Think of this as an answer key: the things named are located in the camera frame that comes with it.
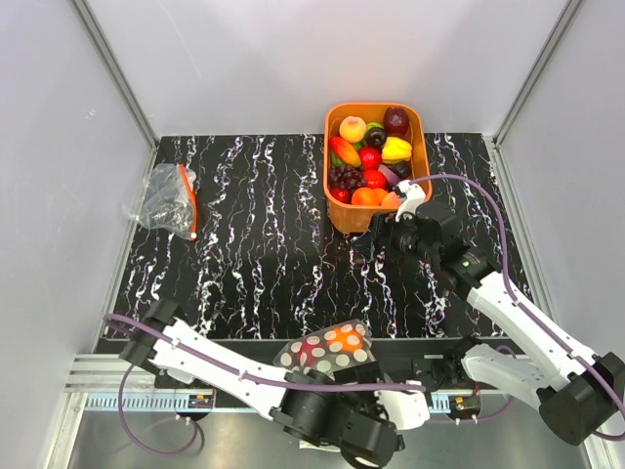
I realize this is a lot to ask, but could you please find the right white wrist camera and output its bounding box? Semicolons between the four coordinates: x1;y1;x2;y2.
393;180;427;223

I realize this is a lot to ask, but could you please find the small red round fruit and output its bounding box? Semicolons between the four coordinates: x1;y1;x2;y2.
357;147;382;170

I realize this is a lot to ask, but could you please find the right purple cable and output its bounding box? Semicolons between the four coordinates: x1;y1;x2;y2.
407;173;625;441

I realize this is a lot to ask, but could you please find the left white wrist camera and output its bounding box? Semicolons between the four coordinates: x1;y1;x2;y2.
374;390;430;431

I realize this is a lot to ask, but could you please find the pink orange peach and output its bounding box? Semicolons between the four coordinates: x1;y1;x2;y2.
380;192;401;210

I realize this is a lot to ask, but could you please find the orange bell pepper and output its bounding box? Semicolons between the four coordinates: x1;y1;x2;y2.
324;324;364;354

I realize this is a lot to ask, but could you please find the purple eggplant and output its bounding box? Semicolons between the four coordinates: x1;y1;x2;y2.
378;164;401;188

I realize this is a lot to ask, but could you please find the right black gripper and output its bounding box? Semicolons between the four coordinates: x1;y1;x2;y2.
351;207;438;265

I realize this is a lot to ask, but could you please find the yellow bell pepper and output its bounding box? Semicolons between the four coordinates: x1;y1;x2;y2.
381;137;413;164

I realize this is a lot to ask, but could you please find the small red cherry fruit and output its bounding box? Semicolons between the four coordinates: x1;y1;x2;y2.
330;187;352;204

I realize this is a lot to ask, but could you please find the purple grape bunch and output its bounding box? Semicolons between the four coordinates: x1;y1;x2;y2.
328;165;366;192

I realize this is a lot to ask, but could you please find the red pomegranate fruit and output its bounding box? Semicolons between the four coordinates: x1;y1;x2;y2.
296;341;326;368

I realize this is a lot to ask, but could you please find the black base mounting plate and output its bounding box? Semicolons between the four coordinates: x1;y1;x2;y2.
154;337;521;408

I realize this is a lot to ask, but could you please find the crumpled orange zip bag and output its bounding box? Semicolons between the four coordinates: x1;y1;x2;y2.
123;163;199;241

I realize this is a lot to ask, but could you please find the dark red apple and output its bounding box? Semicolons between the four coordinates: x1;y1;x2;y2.
383;107;410;138

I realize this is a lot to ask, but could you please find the orange tangerine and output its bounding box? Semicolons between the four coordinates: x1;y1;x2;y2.
351;187;388;207

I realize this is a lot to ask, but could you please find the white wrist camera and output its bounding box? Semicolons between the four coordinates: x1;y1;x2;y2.
393;180;427;223
374;390;430;431

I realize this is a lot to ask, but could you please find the yellow red peach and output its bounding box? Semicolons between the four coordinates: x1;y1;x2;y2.
339;116;367;144

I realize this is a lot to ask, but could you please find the red yellow mango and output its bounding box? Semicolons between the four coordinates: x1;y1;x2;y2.
328;136;361;168

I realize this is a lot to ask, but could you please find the dark purple plum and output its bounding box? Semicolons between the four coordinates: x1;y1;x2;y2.
364;126;387;149

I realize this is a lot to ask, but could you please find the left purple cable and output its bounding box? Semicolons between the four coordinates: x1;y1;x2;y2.
104;313;427;395

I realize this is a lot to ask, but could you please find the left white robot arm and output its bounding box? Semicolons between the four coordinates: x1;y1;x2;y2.
106;300;409;468

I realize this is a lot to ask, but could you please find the white slotted cable duct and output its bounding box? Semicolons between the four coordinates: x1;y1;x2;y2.
85;393;216;413

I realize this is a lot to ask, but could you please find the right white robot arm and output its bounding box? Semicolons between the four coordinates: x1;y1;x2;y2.
370;202;624;446

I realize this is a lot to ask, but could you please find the red tomato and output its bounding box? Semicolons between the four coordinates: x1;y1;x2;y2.
362;169;388;190

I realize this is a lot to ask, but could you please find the polka dot zip bag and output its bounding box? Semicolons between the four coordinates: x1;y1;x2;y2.
272;320;375;377

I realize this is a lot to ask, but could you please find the purple cable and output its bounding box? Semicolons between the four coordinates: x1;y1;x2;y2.
407;173;625;441
104;313;427;395

